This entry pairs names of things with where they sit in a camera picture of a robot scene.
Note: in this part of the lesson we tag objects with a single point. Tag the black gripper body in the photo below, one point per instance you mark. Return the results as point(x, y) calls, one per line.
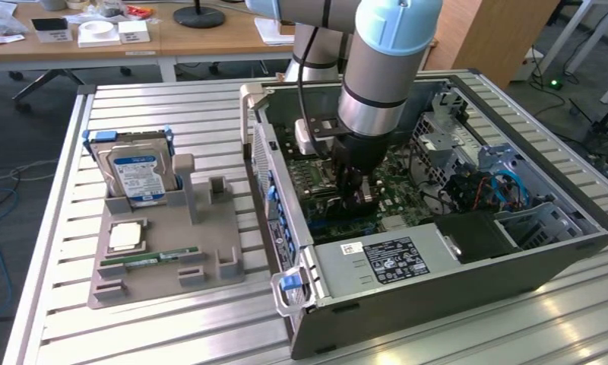
point(360, 152)

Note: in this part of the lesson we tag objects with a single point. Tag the green graphics card black fan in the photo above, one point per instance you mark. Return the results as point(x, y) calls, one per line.
point(352, 214)

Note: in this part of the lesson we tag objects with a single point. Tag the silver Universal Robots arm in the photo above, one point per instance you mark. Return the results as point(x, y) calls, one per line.
point(374, 76)

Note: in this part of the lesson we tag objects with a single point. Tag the CPU socket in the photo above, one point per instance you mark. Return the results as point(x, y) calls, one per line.
point(326, 173)

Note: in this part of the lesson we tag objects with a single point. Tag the green motherboard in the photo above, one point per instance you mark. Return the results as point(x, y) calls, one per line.
point(400, 190)

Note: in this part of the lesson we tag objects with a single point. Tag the perforated metal drive cage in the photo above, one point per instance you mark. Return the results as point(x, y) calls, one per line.
point(436, 152)

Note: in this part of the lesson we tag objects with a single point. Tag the grey power supply unit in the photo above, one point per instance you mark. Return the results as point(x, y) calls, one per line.
point(334, 266)

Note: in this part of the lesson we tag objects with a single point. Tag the black fan shroud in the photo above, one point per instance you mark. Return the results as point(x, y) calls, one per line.
point(471, 235)

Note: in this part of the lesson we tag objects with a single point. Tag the blue case latch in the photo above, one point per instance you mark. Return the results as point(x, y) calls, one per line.
point(289, 283)

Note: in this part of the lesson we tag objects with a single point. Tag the open grey PC case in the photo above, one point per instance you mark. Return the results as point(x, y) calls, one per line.
point(436, 304)

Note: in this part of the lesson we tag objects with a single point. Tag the metal disk bay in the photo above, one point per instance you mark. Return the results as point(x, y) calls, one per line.
point(537, 228)

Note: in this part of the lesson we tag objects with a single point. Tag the stack of white papers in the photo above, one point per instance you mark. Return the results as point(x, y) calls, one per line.
point(270, 34)

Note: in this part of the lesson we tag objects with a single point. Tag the hard disk blue label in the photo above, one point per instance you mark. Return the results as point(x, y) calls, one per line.
point(136, 175)

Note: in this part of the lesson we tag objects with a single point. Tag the wooden cabinet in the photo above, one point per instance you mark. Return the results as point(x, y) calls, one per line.
point(507, 38)

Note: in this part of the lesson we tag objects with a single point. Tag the wooden desk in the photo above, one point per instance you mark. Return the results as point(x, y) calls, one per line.
point(208, 42)

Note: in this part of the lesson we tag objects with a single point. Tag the green RAM stick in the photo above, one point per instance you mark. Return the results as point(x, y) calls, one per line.
point(146, 258)

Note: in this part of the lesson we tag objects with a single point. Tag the silver CPU chip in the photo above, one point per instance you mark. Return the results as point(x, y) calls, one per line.
point(125, 237)

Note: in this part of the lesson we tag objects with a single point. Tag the grey parts rack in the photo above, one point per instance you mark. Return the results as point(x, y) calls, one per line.
point(152, 281)

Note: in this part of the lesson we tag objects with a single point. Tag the black round lamp base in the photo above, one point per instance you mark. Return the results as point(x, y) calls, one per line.
point(200, 17)

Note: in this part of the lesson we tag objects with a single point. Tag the plain white box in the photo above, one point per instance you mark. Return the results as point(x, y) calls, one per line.
point(133, 32)

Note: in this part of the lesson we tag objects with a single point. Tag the black office chair base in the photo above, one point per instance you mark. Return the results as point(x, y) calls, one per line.
point(45, 81)

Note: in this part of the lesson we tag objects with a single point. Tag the white box black lid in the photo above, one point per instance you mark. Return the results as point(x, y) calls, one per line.
point(50, 30)

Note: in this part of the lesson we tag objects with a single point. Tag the clear plastic bag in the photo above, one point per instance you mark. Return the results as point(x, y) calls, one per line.
point(0, 19)

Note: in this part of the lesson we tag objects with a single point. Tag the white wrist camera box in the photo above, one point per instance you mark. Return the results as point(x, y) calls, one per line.
point(306, 138)

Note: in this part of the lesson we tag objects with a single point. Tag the white table frame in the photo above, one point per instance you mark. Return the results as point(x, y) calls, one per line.
point(588, 34)

